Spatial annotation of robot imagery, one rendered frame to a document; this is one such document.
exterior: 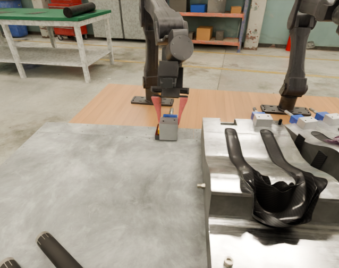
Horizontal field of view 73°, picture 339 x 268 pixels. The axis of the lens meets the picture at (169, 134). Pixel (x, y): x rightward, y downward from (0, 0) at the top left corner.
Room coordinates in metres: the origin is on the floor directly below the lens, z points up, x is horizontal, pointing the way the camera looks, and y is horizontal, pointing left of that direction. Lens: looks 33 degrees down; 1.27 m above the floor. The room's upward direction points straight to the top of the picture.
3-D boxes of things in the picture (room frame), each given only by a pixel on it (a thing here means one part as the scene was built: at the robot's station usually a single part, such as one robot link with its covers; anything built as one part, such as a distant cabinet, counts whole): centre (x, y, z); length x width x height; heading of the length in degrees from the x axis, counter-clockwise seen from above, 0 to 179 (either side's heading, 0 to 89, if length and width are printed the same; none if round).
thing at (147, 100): (0.99, 0.08, 0.84); 0.20 x 0.07 x 0.08; 81
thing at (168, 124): (0.59, 0.00, 0.93); 0.13 x 0.05 x 0.05; 175
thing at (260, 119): (0.68, -0.30, 0.89); 0.13 x 0.05 x 0.05; 175
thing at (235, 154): (0.43, -0.23, 0.92); 0.35 x 0.16 x 0.09; 175
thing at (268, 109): (0.90, -0.51, 0.84); 0.20 x 0.07 x 0.08; 81
